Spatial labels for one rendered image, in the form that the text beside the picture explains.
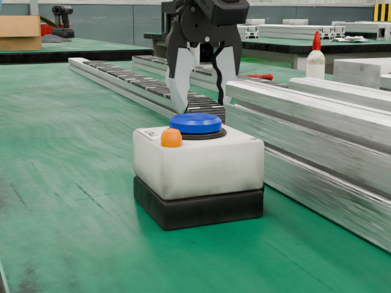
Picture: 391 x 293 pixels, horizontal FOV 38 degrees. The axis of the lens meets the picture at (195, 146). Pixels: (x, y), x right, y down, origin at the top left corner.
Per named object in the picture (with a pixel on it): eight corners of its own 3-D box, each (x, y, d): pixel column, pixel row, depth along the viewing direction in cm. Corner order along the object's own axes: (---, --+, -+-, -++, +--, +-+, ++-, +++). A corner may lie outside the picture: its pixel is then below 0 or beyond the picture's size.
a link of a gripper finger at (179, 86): (171, 111, 80) (185, 47, 79) (185, 118, 75) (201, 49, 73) (150, 108, 79) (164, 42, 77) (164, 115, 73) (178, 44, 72)
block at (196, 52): (173, 69, 162) (172, 35, 160) (209, 67, 167) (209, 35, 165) (186, 72, 154) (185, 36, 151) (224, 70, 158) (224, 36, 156)
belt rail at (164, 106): (68, 68, 165) (68, 57, 164) (82, 68, 166) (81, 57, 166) (184, 127, 78) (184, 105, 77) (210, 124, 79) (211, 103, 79)
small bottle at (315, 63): (316, 89, 117) (319, 31, 114) (302, 88, 120) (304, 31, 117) (327, 88, 120) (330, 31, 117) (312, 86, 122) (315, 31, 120)
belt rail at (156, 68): (132, 66, 172) (131, 56, 171) (144, 65, 173) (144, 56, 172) (303, 117, 85) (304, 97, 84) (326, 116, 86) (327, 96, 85)
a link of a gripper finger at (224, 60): (226, 103, 83) (214, 41, 80) (244, 110, 78) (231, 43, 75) (207, 110, 82) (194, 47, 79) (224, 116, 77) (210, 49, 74)
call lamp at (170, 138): (157, 143, 40) (157, 127, 40) (177, 142, 41) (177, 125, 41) (164, 147, 39) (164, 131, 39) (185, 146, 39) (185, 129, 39)
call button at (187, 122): (162, 138, 45) (162, 113, 44) (209, 134, 46) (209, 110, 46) (180, 149, 41) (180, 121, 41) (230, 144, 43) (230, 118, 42)
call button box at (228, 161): (132, 199, 47) (131, 124, 46) (238, 186, 51) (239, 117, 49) (163, 232, 40) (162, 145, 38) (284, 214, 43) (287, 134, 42)
